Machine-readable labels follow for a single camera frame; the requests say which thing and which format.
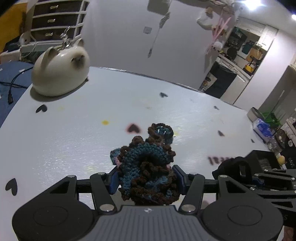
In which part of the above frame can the blue brown crochet scrunchie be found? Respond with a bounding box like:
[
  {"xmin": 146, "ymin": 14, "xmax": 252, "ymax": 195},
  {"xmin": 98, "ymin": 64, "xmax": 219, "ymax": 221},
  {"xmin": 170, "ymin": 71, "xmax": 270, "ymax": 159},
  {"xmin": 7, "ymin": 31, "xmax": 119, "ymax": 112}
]
[{"xmin": 110, "ymin": 123, "xmax": 181, "ymax": 205}]

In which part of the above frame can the black fabric scrunchie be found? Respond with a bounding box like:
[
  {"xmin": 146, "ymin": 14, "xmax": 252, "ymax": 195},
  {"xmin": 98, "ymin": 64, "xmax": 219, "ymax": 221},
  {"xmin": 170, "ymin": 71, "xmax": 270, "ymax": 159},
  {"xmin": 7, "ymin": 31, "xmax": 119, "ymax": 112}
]
[{"xmin": 212, "ymin": 157, "xmax": 252, "ymax": 184}]

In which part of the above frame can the yellow ball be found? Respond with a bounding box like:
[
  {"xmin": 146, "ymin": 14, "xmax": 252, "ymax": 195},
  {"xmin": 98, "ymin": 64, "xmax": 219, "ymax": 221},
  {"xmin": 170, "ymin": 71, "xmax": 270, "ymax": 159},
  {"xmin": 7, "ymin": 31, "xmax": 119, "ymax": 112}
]
[{"xmin": 277, "ymin": 156, "xmax": 286, "ymax": 166}]

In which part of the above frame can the black storage box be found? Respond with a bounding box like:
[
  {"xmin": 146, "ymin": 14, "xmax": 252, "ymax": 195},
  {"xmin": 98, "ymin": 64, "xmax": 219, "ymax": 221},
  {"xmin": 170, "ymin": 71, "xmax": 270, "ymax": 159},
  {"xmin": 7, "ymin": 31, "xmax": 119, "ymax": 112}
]
[{"xmin": 245, "ymin": 150, "xmax": 280, "ymax": 173}]

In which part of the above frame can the blue tissue pack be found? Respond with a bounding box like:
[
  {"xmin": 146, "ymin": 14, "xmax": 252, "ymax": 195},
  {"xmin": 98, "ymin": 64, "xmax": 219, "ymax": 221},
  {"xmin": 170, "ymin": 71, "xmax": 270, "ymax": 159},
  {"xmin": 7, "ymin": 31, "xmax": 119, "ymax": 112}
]
[{"xmin": 252, "ymin": 118, "xmax": 273, "ymax": 142}]

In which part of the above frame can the green plant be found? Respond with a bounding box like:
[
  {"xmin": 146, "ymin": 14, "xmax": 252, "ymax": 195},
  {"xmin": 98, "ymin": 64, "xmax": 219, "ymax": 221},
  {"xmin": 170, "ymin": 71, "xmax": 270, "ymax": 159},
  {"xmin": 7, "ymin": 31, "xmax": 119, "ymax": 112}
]
[{"xmin": 262, "ymin": 113, "xmax": 280, "ymax": 128}]

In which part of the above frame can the grey round tin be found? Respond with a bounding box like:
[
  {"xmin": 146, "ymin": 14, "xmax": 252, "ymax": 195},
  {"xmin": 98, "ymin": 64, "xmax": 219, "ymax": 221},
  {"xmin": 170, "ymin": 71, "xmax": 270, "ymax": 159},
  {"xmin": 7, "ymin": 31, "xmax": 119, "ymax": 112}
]
[{"xmin": 247, "ymin": 107, "xmax": 264, "ymax": 123}]

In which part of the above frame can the white cat-shaped ceramic pot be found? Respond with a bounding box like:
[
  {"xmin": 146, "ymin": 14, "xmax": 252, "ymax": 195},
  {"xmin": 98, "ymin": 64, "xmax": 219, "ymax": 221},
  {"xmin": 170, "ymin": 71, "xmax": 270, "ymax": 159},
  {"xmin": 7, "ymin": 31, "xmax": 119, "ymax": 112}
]
[{"xmin": 32, "ymin": 38, "xmax": 90, "ymax": 97}]

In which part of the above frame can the white drawer cabinet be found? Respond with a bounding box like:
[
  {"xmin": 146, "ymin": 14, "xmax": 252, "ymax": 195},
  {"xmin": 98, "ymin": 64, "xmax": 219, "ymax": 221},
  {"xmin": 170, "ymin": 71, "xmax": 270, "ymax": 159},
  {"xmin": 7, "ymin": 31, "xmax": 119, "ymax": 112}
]
[{"xmin": 20, "ymin": 0, "xmax": 90, "ymax": 55}]

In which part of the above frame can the black power cable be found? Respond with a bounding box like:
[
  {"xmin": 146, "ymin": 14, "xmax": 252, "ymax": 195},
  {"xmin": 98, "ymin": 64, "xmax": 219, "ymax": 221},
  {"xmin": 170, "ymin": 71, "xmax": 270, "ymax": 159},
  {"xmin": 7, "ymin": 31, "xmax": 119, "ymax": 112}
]
[{"xmin": 0, "ymin": 66, "xmax": 34, "ymax": 105}]

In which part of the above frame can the pink hanging wall decoration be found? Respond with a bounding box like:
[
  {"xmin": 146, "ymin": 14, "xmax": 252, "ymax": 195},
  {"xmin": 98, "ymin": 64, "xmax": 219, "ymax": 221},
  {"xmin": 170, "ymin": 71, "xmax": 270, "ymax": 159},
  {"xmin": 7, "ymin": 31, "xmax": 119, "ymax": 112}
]
[{"xmin": 196, "ymin": 6, "xmax": 234, "ymax": 55}]

